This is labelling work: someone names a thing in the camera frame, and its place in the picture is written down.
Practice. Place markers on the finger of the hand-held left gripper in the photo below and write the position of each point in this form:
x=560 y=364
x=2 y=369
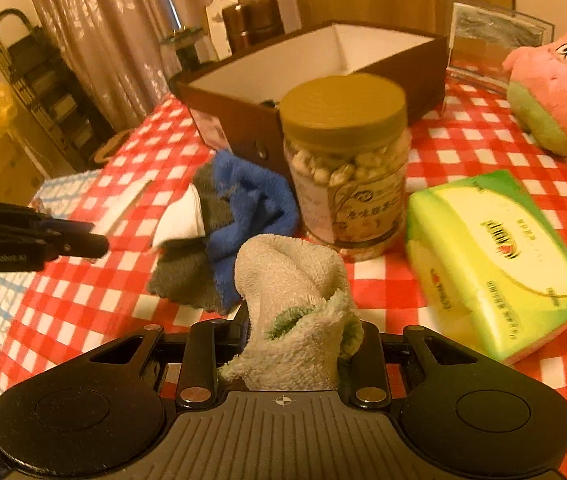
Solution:
x=78 y=246
x=71 y=225

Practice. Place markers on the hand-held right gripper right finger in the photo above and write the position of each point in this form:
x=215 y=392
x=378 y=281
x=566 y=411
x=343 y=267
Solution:
x=373 y=360

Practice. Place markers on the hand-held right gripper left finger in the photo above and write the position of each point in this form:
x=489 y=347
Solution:
x=201 y=355

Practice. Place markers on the beige fuzzy sock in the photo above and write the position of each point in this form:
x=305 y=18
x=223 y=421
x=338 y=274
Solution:
x=288 y=280

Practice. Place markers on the brown cardboard box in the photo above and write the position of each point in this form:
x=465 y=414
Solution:
x=243 y=105

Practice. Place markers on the red checkered tablecloth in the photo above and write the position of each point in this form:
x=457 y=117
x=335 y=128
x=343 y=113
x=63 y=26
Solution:
x=113 y=285

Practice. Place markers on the white cloth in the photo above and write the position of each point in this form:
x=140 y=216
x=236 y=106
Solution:
x=181 y=220

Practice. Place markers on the black metal rack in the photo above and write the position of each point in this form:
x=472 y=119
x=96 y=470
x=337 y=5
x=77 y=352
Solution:
x=48 y=90

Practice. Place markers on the green tissue pack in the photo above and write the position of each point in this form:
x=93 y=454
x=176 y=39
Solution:
x=488 y=260

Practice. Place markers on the blue grey white sock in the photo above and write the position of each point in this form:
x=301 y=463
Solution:
x=248 y=195

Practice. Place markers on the beige patterned curtain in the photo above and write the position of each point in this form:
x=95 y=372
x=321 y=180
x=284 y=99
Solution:
x=113 y=35

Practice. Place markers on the white chair back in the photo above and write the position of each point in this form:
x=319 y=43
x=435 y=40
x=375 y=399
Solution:
x=218 y=25

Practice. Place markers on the plastic nut jar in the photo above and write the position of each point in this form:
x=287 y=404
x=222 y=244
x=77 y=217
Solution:
x=343 y=110

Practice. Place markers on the brown metal canister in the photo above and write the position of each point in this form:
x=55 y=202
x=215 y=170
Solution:
x=261 y=22

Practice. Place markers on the pink starfish plush toy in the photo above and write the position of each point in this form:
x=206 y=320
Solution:
x=553 y=90

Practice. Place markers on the glass picture frame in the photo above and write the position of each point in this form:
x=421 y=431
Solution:
x=488 y=35

